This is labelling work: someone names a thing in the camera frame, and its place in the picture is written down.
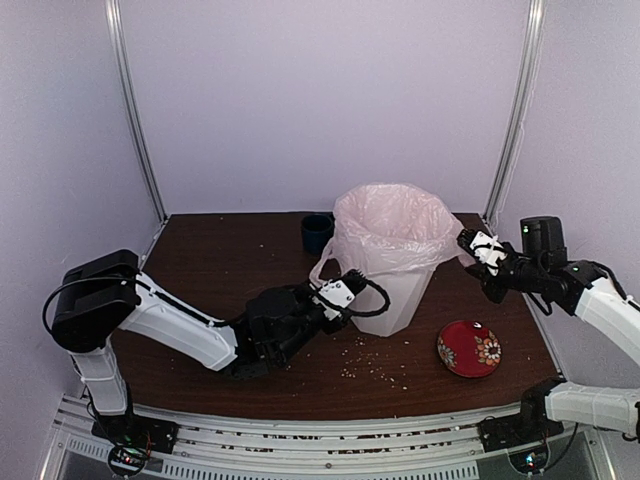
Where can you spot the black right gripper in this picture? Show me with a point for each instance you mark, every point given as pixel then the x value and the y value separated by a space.
pixel 495 294

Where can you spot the right base circuit board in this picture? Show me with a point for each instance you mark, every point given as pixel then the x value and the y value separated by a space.
pixel 530 461

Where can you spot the aluminium corner post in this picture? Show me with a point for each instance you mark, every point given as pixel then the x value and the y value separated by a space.
pixel 514 135
pixel 117 37

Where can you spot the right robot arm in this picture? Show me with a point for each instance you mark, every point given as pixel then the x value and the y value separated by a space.
pixel 598 381

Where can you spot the aluminium corner post left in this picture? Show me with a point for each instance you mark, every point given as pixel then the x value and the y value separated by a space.
pixel 117 37

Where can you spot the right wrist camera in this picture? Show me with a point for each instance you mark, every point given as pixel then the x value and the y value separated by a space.
pixel 485 250

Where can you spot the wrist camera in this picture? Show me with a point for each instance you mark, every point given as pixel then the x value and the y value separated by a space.
pixel 485 250
pixel 336 296

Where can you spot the dark blue enamel mug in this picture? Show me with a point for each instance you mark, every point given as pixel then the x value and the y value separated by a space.
pixel 316 231

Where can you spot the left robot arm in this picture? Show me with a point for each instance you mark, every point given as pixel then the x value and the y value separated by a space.
pixel 111 293

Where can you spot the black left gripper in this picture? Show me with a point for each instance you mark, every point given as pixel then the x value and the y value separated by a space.
pixel 341 325

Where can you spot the aluminium front rail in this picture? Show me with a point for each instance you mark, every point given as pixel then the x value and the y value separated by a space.
pixel 444 446

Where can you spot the translucent pink plastic bag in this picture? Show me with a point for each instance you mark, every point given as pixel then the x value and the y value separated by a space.
pixel 391 229

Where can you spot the left base circuit board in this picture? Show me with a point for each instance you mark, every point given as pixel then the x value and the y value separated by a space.
pixel 127 460

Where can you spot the base circuit board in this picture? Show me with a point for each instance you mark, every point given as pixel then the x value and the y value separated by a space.
pixel 530 461
pixel 127 460

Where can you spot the red floral plate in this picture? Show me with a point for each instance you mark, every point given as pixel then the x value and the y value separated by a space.
pixel 469 349

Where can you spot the white faceted trash bin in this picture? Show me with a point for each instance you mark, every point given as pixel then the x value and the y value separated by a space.
pixel 405 290

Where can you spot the aluminium corner post right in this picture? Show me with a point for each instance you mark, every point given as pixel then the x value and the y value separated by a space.
pixel 514 135

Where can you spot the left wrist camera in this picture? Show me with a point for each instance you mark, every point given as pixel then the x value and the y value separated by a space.
pixel 336 296

